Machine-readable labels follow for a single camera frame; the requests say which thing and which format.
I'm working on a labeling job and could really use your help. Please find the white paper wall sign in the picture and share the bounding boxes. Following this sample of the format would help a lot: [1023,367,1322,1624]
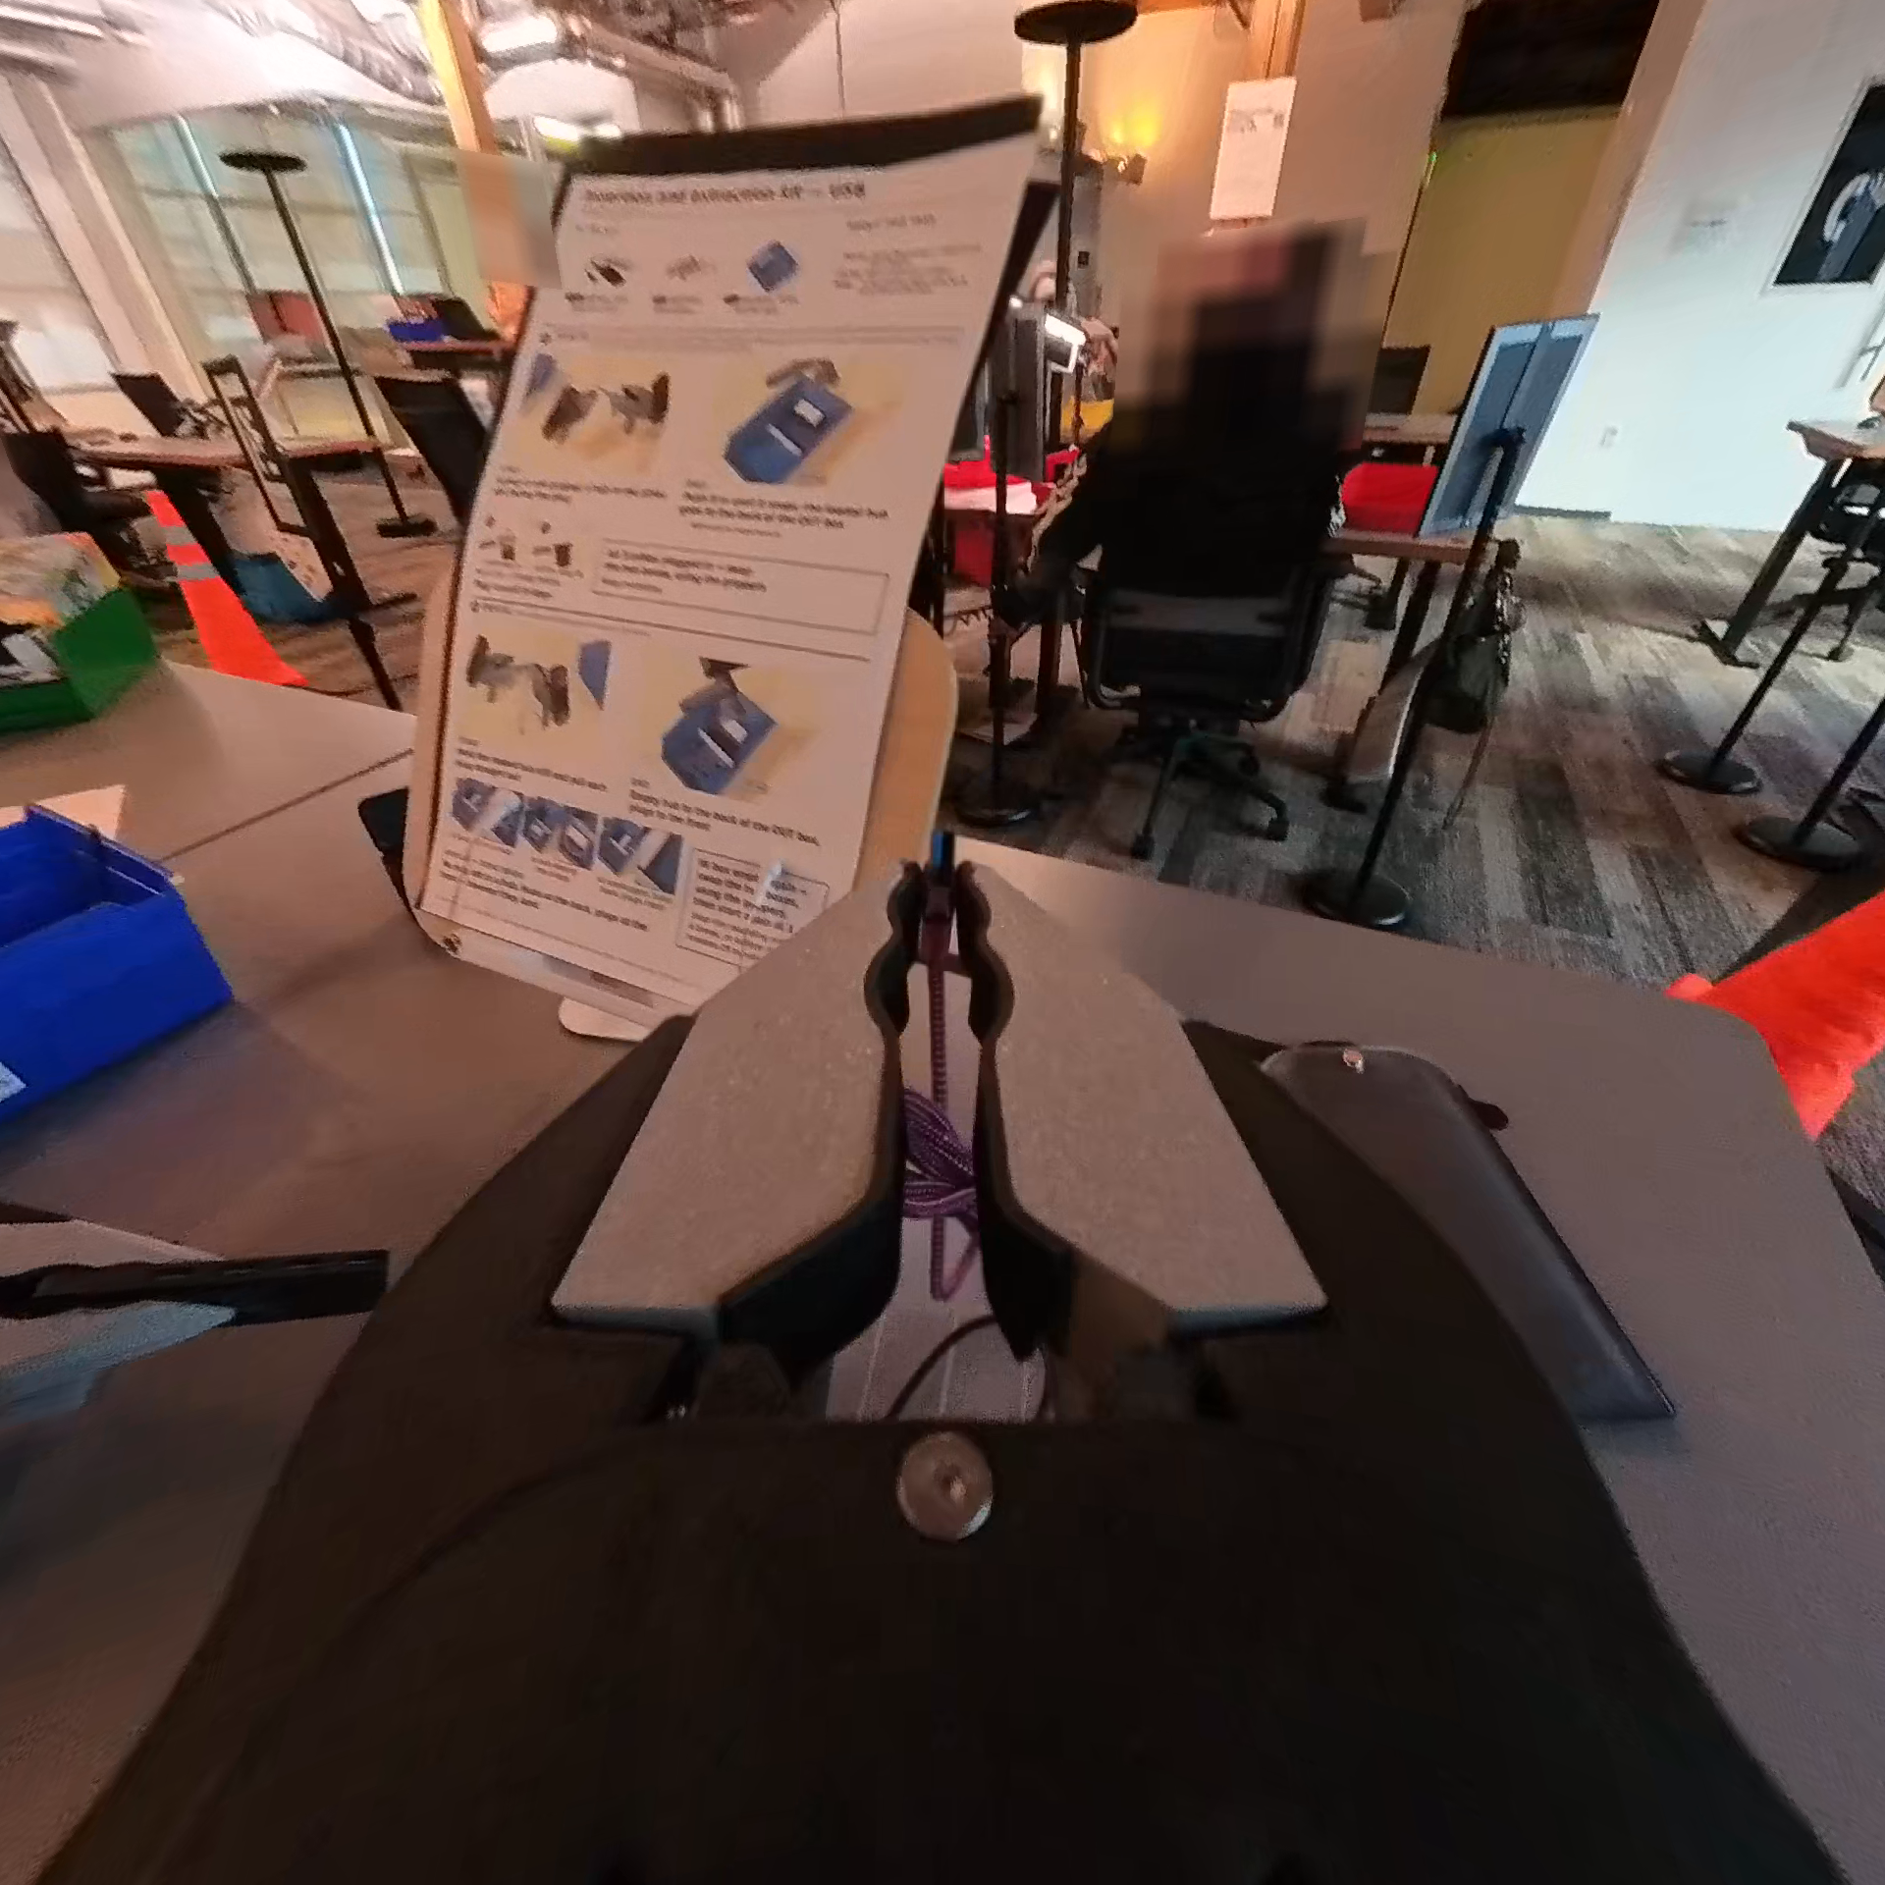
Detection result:
[1209,77,1297,227]

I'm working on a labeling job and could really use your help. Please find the translucent plastic bin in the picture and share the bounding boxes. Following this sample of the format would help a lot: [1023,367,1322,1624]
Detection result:
[0,808,235,1130]

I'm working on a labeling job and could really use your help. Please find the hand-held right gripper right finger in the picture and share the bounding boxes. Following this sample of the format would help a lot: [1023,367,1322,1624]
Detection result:
[960,864,1328,1358]

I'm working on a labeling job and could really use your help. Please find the green plastic bin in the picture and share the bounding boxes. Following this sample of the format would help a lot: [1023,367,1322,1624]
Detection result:
[0,535,162,736]

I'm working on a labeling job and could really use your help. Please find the red braided cable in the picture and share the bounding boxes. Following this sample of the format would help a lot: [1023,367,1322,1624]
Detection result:
[890,828,985,1305]

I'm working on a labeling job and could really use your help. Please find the black office chair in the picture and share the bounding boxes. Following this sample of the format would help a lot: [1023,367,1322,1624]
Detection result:
[1072,443,1348,864]

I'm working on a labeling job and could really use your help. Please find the orange traffic cone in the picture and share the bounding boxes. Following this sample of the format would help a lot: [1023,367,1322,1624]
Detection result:
[1668,892,1885,1143]
[139,487,307,689]

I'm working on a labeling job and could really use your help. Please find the printed instruction sheet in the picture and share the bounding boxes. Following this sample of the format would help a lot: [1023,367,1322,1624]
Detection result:
[415,102,1046,1018]

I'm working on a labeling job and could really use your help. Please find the blue panel on stand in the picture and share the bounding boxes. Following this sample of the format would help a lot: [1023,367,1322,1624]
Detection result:
[1303,315,1601,933]

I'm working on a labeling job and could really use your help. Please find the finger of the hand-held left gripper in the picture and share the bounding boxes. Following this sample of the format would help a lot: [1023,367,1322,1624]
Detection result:
[0,1219,226,1283]
[0,1309,244,1429]

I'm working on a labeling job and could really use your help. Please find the black wall poster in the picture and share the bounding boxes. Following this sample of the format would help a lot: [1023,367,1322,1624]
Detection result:
[1774,80,1885,289]

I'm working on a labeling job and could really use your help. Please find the black floor lamp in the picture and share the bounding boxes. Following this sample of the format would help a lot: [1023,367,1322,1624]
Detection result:
[1012,0,1141,319]
[219,149,439,542]

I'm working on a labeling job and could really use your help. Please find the white stand base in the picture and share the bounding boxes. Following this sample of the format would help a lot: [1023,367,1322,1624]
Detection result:
[557,959,697,1043]

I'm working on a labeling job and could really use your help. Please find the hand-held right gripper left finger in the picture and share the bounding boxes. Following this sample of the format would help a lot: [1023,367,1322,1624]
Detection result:
[549,867,906,1382]

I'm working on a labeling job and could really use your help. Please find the red storage bin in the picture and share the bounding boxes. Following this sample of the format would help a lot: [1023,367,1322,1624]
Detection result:
[1339,462,1451,535]

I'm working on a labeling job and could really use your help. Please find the black plastic usb hub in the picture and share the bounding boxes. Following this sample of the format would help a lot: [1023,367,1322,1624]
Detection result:
[0,1243,393,1329]

